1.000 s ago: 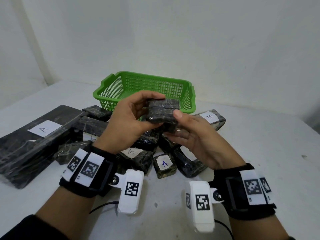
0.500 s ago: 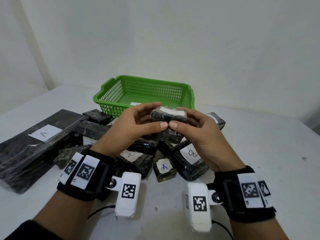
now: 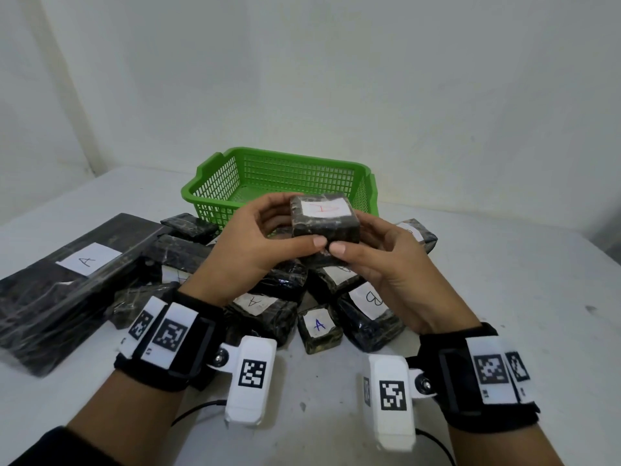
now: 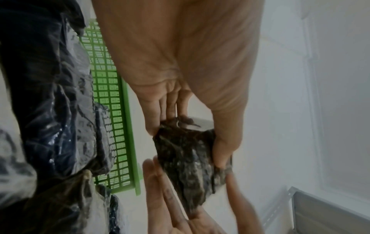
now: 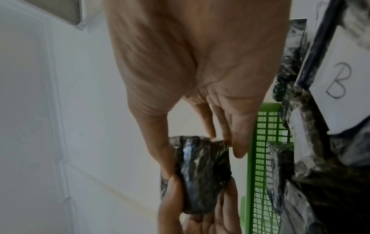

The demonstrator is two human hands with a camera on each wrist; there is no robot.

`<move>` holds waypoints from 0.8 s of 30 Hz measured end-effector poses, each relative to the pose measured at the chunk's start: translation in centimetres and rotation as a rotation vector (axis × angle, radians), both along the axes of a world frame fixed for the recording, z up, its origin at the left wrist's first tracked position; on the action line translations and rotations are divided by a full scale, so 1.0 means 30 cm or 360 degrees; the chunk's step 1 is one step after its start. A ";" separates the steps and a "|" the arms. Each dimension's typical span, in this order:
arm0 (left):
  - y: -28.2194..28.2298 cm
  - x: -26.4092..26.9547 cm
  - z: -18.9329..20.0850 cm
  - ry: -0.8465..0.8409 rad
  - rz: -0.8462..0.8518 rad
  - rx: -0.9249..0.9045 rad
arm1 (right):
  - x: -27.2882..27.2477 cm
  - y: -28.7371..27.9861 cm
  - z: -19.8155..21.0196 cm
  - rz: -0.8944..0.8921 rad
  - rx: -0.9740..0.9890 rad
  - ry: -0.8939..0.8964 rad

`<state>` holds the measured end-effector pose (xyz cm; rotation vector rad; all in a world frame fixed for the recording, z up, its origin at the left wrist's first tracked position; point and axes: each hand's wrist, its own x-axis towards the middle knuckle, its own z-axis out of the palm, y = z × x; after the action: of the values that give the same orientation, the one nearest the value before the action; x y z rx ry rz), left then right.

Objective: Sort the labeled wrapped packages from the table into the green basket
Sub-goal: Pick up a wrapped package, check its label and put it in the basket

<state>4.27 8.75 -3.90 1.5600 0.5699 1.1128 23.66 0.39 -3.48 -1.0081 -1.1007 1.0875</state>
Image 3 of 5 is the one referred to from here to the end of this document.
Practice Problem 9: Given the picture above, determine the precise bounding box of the person's left hand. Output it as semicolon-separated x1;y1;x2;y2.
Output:
182;191;329;309

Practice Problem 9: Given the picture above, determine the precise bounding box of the person's right hand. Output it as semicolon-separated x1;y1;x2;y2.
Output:
329;210;484;335

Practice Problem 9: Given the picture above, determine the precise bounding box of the black packet red-marked label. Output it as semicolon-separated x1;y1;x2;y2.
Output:
289;192;362;267

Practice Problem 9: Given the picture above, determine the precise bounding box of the green plastic mesh basket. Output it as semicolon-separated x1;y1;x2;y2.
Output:
180;146;378;231

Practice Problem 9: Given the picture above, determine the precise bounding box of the small packet blue A label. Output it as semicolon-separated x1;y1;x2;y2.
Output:
296;305;344;356

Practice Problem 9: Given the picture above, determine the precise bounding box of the pile of black packets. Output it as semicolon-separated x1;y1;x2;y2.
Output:
0;212;439;379

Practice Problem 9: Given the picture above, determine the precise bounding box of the person's right forearm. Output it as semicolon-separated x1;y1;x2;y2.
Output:
446;421;566;466

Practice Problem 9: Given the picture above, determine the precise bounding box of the person's left forearm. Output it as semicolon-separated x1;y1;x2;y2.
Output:
9;371;188;466

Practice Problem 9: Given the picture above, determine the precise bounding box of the black left wristband with markers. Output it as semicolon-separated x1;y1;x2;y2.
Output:
114;288;226;393

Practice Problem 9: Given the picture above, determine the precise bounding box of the black wristband with markers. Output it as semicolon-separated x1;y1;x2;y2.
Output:
407;322;540;435
114;288;226;393

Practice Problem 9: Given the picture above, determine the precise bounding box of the black right wristband with markers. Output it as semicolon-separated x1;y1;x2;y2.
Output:
407;322;540;435

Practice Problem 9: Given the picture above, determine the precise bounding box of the black packet labelled B near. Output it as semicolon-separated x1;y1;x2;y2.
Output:
415;428;457;466

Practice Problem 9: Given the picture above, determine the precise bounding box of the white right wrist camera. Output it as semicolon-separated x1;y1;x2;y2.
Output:
362;353;435;453

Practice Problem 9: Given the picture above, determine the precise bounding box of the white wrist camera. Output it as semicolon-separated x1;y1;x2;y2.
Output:
208;334;278;428
362;353;435;453

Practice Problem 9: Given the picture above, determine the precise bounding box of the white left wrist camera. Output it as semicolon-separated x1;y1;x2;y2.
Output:
208;334;278;428

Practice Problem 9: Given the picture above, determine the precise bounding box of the black left camera cable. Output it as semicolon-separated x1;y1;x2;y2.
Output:
170;400;229;427

